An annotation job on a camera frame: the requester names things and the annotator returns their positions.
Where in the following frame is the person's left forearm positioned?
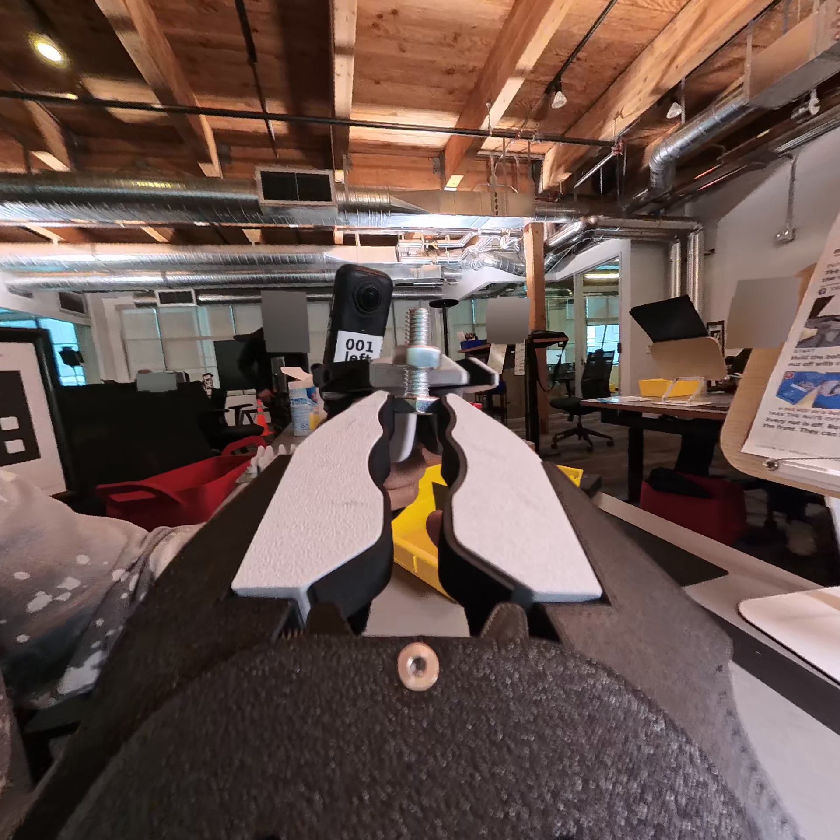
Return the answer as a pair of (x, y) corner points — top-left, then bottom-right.
(0, 466), (200, 712)

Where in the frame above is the black computer monitor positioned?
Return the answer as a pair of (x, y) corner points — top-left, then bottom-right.
(629, 296), (711, 346)

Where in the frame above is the instruction sheet stand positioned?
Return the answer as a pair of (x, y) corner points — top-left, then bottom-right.
(718, 210), (840, 685)

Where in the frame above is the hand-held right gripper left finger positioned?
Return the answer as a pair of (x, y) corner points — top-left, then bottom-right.
(233, 393), (396, 622)

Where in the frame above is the silver hex bolt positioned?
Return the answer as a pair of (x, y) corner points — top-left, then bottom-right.
(403, 308), (435, 412)

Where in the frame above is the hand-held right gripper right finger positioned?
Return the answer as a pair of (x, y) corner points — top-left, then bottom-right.
(439, 395), (605, 630)

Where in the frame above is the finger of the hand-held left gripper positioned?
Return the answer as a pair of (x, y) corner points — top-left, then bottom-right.
(369, 361), (473, 393)
(453, 352), (502, 397)

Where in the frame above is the black office chair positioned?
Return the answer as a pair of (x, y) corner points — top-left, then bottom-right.
(550, 351), (616, 455)

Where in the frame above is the yellow plastic bin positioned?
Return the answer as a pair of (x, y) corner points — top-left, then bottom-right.
(392, 460), (586, 599)

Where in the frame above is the framed marker sign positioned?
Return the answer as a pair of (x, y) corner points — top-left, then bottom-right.
(0, 329), (70, 501)

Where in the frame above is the red bag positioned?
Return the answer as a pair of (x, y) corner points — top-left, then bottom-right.
(642, 469), (750, 543)

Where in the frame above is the white plastic bottle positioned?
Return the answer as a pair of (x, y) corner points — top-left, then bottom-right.
(281, 368), (324, 438)

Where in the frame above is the wooden desk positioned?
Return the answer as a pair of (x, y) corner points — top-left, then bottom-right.
(578, 390), (739, 508)

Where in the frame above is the red plastic tub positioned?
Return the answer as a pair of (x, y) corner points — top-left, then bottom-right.
(98, 440), (266, 529)

